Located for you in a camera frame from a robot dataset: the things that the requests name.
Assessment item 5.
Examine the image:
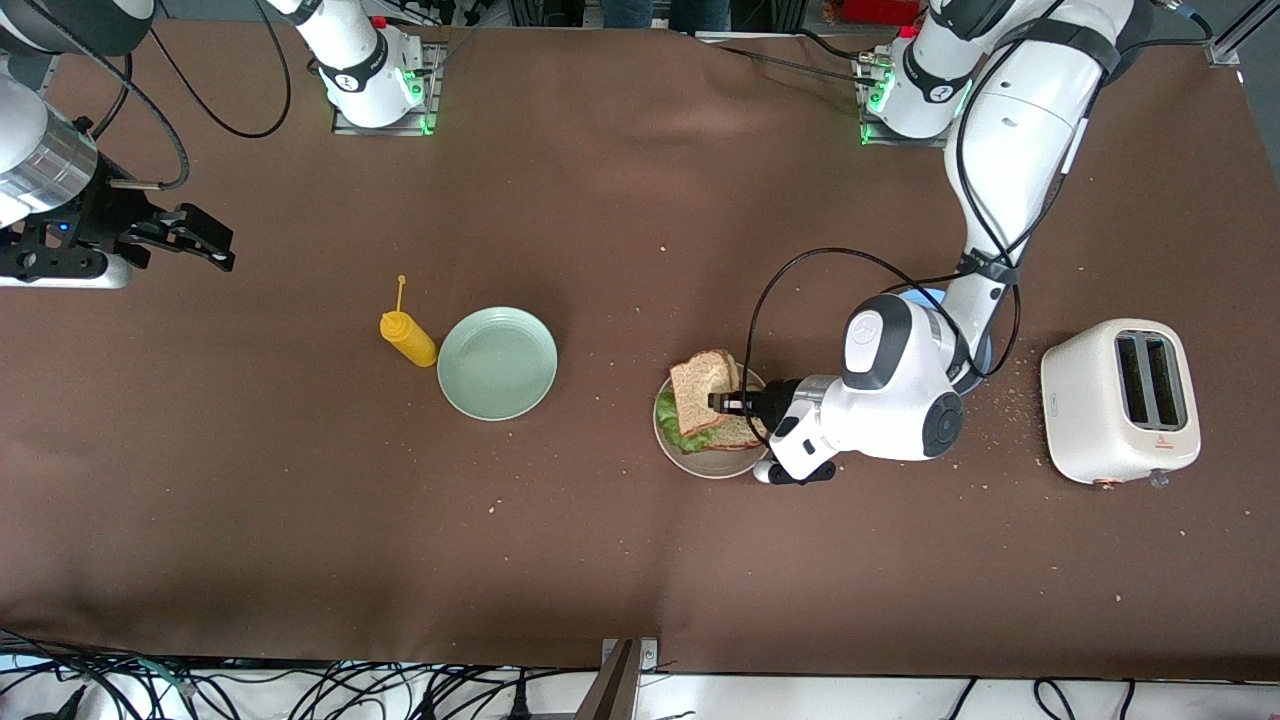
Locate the brown bread slice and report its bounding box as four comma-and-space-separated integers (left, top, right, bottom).
669, 349, 744, 438
712, 410, 769, 451

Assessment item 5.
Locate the green lettuce leaf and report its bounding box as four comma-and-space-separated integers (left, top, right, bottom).
655, 388, 729, 454

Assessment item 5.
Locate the yellow mustard squeeze bottle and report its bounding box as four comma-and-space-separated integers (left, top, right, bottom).
380, 275, 439, 369

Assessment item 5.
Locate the beige plate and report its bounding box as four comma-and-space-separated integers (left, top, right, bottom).
653, 365, 773, 480

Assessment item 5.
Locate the blue plate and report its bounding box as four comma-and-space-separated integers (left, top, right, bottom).
898, 288, 993, 396

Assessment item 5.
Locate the mint green plate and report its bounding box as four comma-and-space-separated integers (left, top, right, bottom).
437, 306, 559, 422

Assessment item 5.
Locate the brown tablecloth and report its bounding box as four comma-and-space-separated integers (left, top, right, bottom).
0, 18, 1280, 683

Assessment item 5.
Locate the white toaster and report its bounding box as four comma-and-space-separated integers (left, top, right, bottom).
1040, 318, 1202, 491

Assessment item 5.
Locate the person in blue jeans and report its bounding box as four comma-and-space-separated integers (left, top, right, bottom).
600, 0, 733, 32

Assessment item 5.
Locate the red box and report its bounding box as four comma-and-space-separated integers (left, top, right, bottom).
838, 0, 923, 27

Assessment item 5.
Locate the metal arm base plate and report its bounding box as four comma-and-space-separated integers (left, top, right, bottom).
856, 55, 966, 151
332, 40, 443, 137

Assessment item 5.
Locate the black cable on tablecloth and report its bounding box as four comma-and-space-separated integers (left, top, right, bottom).
715, 42, 883, 86

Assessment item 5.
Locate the tangled black cable bundle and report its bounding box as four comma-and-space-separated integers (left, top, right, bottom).
0, 628, 601, 720

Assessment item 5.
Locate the aluminium frame rail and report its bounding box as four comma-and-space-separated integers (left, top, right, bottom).
1205, 0, 1280, 69

